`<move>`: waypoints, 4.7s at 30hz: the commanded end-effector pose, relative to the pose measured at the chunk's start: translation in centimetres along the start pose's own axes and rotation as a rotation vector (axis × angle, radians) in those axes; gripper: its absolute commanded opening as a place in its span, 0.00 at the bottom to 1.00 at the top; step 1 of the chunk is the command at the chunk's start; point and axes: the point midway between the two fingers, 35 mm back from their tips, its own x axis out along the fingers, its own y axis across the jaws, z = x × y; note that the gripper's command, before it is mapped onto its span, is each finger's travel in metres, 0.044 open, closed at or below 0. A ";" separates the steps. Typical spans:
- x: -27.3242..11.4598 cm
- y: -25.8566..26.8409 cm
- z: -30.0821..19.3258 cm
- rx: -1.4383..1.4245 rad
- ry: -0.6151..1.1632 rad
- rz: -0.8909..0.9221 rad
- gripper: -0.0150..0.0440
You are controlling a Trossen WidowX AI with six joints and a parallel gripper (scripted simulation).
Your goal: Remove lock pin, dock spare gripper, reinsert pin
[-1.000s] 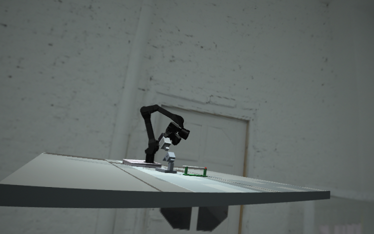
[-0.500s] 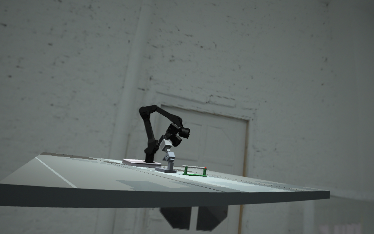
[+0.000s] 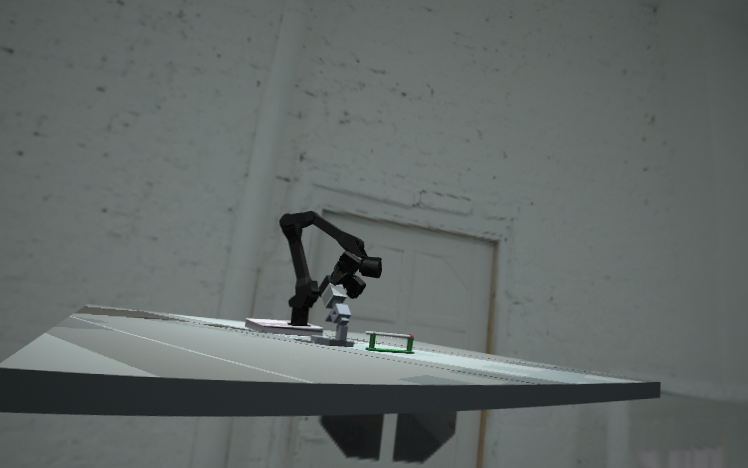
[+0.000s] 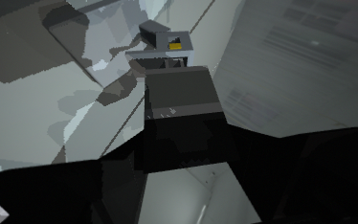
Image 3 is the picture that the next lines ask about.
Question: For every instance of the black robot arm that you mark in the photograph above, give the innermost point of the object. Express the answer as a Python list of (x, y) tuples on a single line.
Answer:
[(306, 290)]

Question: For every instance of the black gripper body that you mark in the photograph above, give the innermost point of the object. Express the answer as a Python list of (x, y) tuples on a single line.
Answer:
[(351, 261)]

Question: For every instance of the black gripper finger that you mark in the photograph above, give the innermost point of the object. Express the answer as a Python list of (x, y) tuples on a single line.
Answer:
[(340, 272)]

